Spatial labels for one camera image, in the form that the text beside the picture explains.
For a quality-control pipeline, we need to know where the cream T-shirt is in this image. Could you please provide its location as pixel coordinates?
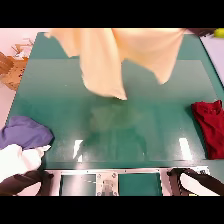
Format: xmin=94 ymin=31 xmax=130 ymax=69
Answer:
xmin=44 ymin=28 xmax=187 ymax=101

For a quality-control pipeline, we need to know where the red garment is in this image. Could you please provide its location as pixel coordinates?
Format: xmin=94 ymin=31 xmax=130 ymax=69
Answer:
xmin=190 ymin=99 xmax=224 ymax=161

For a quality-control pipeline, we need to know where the purple garment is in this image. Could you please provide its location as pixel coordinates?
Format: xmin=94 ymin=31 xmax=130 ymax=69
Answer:
xmin=0 ymin=115 xmax=55 ymax=151

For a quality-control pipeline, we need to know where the silver frame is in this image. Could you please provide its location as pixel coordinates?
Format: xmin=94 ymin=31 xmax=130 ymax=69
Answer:
xmin=39 ymin=166 xmax=211 ymax=197

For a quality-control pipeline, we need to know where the white garment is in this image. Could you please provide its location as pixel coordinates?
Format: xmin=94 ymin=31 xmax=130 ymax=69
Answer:
xmin=0 ymin=143 xmax=52 ymax=184

